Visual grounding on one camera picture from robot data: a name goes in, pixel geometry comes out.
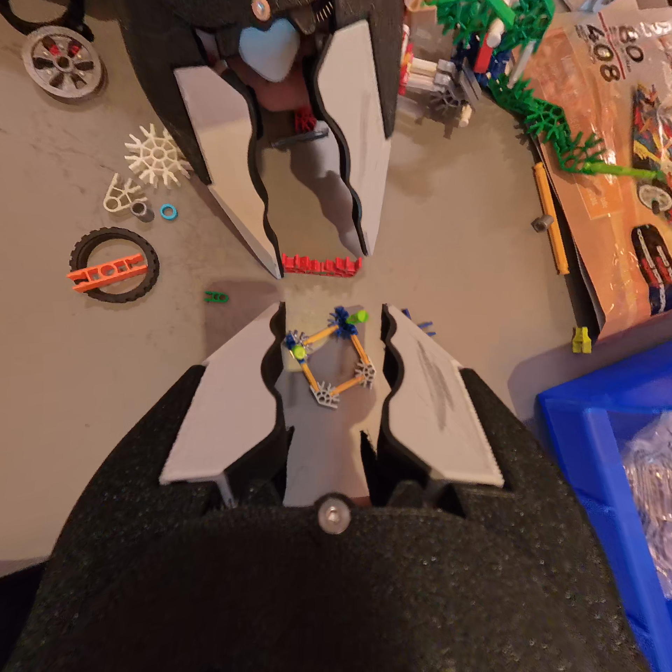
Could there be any white snowflake connector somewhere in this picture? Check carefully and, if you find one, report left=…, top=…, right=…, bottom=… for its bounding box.
left=124, top=124, right=193, bottom=190

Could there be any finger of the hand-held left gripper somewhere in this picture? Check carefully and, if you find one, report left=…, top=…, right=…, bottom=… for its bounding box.
left=173, top=65, right=285, bottom=279
left=314, top=20, right=393, bottom=258

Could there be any clear plastic bag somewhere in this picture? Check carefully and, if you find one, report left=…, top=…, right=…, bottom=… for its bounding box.
left=622, top=417, right=672, bottom=604

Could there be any orange toy connector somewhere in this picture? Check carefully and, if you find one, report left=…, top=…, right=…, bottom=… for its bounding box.
left=66, top=253, right=148, bottom=294

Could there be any blue plastic bin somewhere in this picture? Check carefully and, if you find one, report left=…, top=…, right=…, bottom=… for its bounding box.
left=536, top=356, right=672, bottom=672

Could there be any black toy tire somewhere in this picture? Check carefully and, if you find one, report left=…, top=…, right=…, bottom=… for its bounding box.
left=69, top=226, right=160, bottom=304
left=0, top=0, right=88, bottom=41

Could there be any square rod and connector frame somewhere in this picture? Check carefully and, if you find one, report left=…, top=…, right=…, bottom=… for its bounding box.
left=283, top=307, right=377, bottom=411

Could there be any multicolour toy assembly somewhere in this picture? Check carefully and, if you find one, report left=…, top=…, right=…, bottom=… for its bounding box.
left=398, top=0, right=528, bottom=138

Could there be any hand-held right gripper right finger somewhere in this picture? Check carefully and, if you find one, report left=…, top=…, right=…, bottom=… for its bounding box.
left=378, top=304, right=505, bottom=489

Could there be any orange toy packaging bag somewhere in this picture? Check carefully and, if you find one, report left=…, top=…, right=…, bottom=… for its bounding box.
left=524, top=0, right=672, bottom=343

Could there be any small white toy connector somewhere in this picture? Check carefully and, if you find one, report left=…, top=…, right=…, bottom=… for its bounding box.
left=103, top=173, right=148, bottom=214

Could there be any yellow toy rod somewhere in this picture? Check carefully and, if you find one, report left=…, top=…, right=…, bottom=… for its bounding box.
left=532, top=162, right=571, bottom=276

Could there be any blue snowflake connector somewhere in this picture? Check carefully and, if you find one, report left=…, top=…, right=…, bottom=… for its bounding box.
left=401, top=308, right=437, bottom=337

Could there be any red toy connector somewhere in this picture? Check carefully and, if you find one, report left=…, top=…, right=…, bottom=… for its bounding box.
left=281, top=253, right=363, bottom=278

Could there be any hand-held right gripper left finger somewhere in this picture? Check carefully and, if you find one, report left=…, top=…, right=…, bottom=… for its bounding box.
left=159, top=301, right=289, bottom=486

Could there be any green connector chain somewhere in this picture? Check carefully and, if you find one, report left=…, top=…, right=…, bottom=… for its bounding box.
left=424, top=0, right=663, bottom=183

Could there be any grey toy wheel hub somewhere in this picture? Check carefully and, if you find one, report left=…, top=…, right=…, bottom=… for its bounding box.
left=21, top=23, right=106, bottom=104

